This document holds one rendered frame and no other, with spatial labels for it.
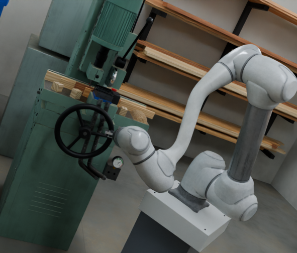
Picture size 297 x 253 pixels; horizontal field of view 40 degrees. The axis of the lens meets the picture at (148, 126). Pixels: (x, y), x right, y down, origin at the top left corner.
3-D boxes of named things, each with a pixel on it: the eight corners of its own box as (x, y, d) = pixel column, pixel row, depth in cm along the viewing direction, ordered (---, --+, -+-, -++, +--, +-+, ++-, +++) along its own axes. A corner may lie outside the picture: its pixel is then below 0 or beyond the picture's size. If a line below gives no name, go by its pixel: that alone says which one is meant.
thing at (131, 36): (116, 54, 241) (126, 30, 237) (114, 51, 249) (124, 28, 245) (129, 59, 244) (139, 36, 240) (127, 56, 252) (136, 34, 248)
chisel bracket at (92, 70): (86, 81, 220) (92, 67, 218) (84, 75, 233) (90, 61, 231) (99, 86, 223) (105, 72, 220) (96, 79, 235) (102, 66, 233)
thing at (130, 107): (58, 85, 222) (61, 78, 221) (58, 84, 223) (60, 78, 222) (152, 119, 241) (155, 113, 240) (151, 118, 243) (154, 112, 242)
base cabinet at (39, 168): (-9, 234, 228) (33, 122, 210) (2, 183, 280) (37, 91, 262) (68, 251, 243) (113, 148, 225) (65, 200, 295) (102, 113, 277)
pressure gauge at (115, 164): (109, 169, 222) (115, 156, 220) (108, 166, 225) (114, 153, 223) (119, 172, 224) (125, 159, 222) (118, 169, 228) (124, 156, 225)
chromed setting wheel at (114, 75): (106, 89, 236) (114, 69, 233) (104, 83, 248) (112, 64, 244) (111, 90, 237) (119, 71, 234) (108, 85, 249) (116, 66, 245)
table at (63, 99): (38, 104, 198) (42, 93, 196) (39, 87, 225) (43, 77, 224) (149, 142, 218) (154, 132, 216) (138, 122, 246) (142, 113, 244)
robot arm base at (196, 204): (211, 205, 215) (217, 196, 214) (196, 213, 196) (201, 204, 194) (184, 185, 223) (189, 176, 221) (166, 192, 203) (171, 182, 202)
